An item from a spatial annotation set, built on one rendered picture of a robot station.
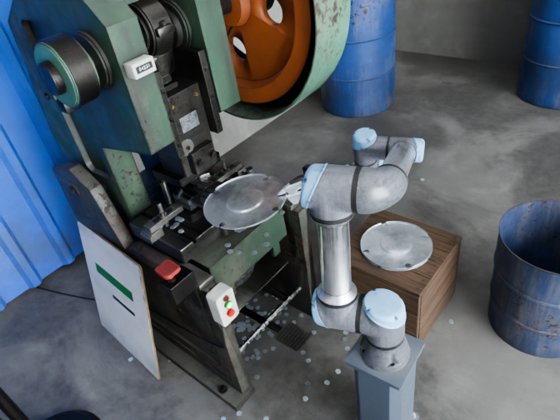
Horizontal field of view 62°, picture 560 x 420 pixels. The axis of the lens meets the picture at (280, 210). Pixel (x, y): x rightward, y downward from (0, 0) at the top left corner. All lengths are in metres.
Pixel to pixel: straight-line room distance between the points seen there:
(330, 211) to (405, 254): 0.86
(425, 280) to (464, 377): 0.42
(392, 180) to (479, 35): 3.54
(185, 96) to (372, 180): 0.70
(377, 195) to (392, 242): 0.91
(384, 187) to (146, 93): 0.71
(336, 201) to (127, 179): 0.91
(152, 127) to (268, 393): 1.16
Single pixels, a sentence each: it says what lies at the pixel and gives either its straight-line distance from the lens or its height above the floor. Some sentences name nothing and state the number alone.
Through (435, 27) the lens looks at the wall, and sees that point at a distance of 4.74.
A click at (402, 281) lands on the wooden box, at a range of 1.88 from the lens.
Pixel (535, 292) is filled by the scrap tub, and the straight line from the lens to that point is 1.91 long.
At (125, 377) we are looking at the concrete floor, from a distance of 2.28.
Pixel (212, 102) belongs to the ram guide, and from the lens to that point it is 1.58.
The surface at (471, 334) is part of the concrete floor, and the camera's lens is 2.20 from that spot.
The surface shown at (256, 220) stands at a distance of 1.51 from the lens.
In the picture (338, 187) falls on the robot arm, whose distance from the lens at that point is 1.12.
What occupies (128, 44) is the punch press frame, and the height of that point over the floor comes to 1.37.
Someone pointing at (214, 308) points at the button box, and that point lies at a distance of 1.57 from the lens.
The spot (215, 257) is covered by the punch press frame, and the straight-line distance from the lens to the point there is 1.64.
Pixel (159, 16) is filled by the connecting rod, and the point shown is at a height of 1.39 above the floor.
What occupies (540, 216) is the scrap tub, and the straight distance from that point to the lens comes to 2.18.
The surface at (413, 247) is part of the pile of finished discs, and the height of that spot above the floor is 0.36.
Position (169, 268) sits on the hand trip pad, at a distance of 1.48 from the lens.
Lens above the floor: 1.72
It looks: 37 degrees down
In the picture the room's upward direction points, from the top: 10 degrees counter-clockwise
